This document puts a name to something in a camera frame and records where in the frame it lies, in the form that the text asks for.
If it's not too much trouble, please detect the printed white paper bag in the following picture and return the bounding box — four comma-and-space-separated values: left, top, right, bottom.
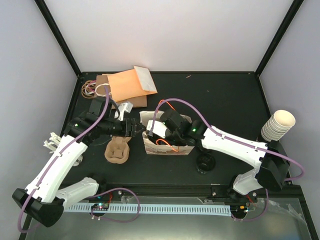
139, 102, 196, 156

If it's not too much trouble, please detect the brown pulp cup carrier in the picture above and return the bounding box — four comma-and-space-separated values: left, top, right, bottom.
104, 136, 131, 164

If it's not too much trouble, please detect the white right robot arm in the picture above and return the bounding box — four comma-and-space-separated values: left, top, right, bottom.
146, 109, 290, 202

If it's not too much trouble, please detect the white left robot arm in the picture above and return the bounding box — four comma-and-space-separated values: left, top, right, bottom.
12, 105, 145, 232

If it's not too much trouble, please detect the orange kraft paper bag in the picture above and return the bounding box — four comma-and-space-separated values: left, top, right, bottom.
107, 66, 158, 102

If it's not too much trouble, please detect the brown kraft paper bag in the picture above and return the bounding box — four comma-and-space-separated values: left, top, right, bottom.
81, 70, 148, 108

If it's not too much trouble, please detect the stack of paper cups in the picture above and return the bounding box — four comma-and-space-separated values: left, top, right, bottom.
260, 109, 296, 142

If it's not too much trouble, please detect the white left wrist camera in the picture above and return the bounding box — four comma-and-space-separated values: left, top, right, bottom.
117, 101, 134, 121

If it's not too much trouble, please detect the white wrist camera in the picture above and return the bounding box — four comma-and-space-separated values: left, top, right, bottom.
117, 101, 134, 121
146, 120, 169, 139

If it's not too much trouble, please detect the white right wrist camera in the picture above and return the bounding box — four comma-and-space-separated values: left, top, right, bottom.
146, 120, 169, 139

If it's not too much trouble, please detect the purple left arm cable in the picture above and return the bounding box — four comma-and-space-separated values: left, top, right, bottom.
17, 84, 142, 234

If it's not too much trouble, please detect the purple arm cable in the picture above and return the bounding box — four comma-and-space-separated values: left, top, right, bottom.
157, 98, 305, 221
17, 84, 142, 234

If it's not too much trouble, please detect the white slotted cable rail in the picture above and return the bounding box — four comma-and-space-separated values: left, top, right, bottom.
65, 202, 232, 217

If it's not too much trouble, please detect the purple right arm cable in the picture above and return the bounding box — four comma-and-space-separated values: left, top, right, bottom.
157, 98, 305, 221

